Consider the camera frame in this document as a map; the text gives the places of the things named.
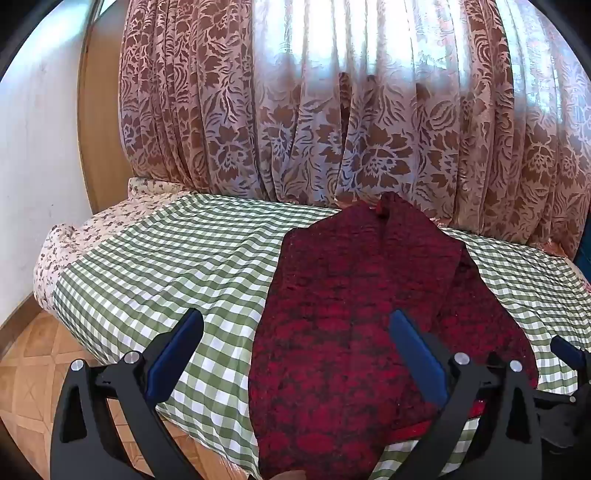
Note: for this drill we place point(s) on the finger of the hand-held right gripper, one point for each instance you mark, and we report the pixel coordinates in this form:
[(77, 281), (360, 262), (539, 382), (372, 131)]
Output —
[(569, 352)]

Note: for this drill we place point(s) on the brown floral curtain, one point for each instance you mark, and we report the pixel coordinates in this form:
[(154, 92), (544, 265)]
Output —
[(323, 115)]

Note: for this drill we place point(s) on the red patterned garment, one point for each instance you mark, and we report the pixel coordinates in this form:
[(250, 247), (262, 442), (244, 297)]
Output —
[(341, 323)]

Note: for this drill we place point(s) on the wooden door panel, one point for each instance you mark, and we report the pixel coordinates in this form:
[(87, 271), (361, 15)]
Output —
[(99, 124)]

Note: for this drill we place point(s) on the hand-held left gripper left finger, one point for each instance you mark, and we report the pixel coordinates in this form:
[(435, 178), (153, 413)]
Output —
[(173, 353)]

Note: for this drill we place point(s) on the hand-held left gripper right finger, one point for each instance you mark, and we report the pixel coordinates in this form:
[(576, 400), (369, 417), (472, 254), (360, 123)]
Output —
[(415, 353)]

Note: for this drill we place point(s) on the green checked blanket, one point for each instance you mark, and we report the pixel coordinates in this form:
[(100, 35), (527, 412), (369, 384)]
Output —
[(184, 258)]

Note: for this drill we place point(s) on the floral bed sheet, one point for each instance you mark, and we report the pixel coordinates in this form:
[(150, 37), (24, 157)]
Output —
[(92, 235)]

